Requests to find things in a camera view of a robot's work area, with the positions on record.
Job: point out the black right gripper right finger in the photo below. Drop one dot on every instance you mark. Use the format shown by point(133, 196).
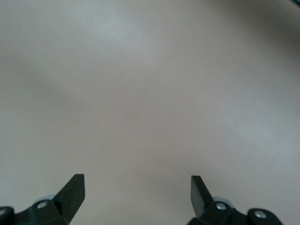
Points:
point(199, 197)

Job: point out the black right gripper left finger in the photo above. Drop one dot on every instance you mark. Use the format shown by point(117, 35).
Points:
point(70, 194)

